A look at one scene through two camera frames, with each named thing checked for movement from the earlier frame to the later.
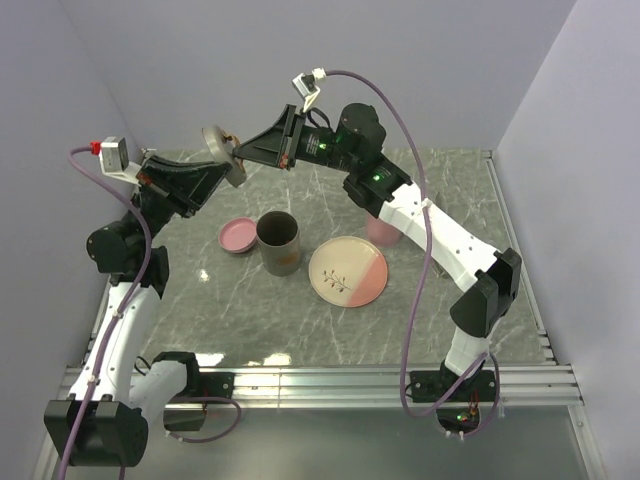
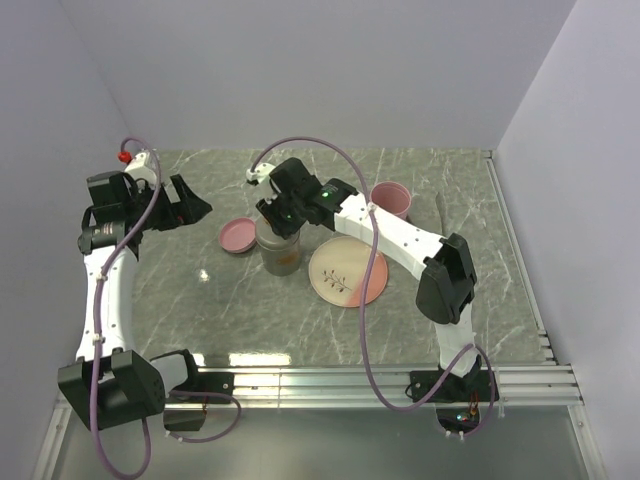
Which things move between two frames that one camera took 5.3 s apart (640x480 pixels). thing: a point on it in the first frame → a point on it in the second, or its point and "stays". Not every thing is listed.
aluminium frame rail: x=528 y=387 stays
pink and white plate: x=348 y=271 stays
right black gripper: x=274 y=146 → x=268 y=208
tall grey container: x=277 y=233 stays
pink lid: x=237 y=235 stays
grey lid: x=220 y=145 → x=268 y=237
